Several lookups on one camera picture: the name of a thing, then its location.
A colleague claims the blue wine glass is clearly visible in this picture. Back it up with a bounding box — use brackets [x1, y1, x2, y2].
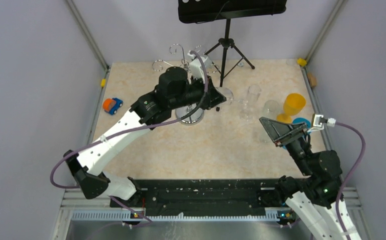
[282, 117, 311, 148]

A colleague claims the orange and blue toy car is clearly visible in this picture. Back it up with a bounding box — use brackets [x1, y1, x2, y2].
[102, 97, 123, 115]

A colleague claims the black music stand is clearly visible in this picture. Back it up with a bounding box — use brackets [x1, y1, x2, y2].
[178, 0, 287, 86]

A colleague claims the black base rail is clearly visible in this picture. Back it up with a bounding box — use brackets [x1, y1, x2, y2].
[110, 179, 298, 224]

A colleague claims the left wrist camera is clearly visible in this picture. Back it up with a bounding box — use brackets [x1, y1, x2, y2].
[187, 50, 212, 79]

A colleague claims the orange wine glass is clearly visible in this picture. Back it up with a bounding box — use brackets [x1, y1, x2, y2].
[276, 93, 306, 124]

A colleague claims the clear flute glass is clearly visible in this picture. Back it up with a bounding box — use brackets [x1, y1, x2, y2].
[240, 84, 261, 121]

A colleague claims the yellow corner clamp right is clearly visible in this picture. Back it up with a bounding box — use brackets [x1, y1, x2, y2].
[296, 58, 307, 67]

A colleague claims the clear wine glass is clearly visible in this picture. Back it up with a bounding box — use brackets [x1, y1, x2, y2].
[262, 99, 280, 120]

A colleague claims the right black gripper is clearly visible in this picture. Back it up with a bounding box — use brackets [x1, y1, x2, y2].
[259, 116, 313, 175]

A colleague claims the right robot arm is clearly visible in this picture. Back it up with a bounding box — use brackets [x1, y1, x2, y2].
[259, 114, 361, 240]

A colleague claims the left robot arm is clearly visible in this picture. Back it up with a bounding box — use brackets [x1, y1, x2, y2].
[63, 66, 227, 207]

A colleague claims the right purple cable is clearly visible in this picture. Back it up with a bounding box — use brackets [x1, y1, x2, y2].
[325, 120, 366, 240]

